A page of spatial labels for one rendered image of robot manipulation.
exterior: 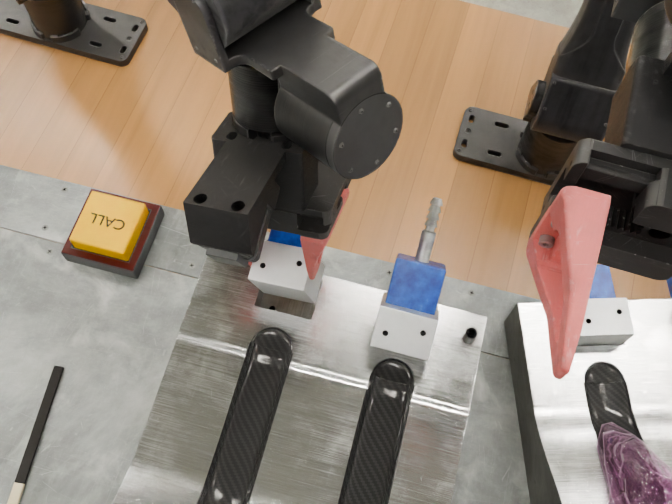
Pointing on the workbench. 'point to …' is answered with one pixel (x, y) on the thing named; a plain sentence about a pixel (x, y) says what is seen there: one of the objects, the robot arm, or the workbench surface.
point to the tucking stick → (35, 436)
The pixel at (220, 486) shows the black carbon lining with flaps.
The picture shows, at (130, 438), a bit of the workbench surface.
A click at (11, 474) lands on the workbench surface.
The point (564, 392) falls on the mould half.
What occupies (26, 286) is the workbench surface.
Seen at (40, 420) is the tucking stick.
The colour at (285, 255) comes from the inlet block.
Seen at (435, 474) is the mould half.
